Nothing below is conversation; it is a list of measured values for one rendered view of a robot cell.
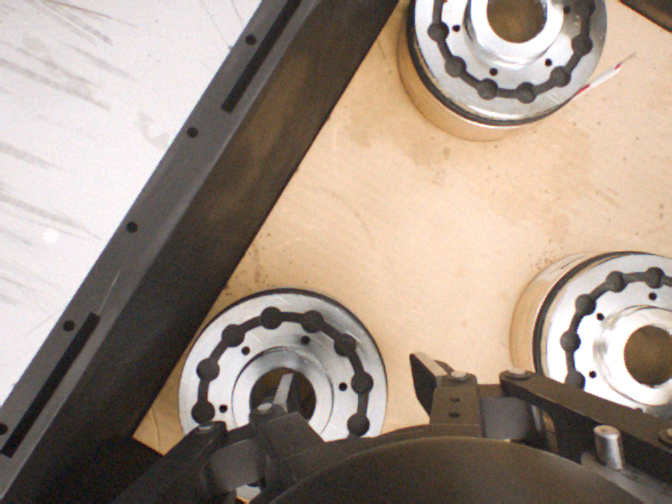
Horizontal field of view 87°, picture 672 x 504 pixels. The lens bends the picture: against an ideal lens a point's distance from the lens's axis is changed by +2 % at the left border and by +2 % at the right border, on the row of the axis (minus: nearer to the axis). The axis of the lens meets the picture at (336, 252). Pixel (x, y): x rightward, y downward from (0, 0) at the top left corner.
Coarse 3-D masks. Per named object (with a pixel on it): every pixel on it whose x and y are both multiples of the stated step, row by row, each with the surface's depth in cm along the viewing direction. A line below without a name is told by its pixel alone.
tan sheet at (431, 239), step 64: (384, 64) 21; (640, 64) 22; (384, 128) 21; (576, 128) 21; (640, 128) 22; (320, 192) 21; (384, 192) 21; (448, 192) 21; (512, 192) 21; (576, 192) 21; (640, 192) 21; (256, 256) 20; (320, 256) 20; (384, 256) 21; (448, 256) 21; (512, 256) 21; (384, 320) 21; (448, 320) 21
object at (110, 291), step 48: (288, 0) 11; (240, 48) 11; (288, 48) 11; (240, 96) 12; (192, 144) 10; (144, 192) 10; (192, 192) 10; (144, 240) 10; (96, 288) 10; (144, 288) 11; (48, 336) 10; (96, 336) 10; (48, 384) 10; (0, 432) 10; (48, 432) 10; (0, 480) 10
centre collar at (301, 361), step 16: (272, 352) 17; (288, 352) 17; (304, 352) 17; (256, 368) 17; (272, 368) 17; (288, 368) 17; (304, 368) 17; (320, 368) 17; (240, 384) 16; (256, 384) 17; (320, 384) 17; (240, 400) 16; (320, 400) 17; (240, 416) 16; (320, 416) 17; (320, 432) 17
